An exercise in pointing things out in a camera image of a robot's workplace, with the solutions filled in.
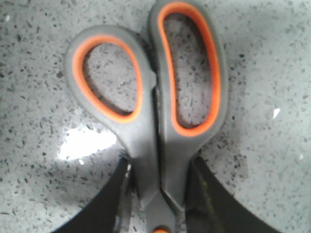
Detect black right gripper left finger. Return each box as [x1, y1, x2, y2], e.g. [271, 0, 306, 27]
[54, 158, 132, 233]

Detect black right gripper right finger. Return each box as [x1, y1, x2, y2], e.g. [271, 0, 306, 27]
[185, 156, 278, 233]

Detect grey orange handled scissors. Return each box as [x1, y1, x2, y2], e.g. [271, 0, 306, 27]
[65, 0, 228, 233]

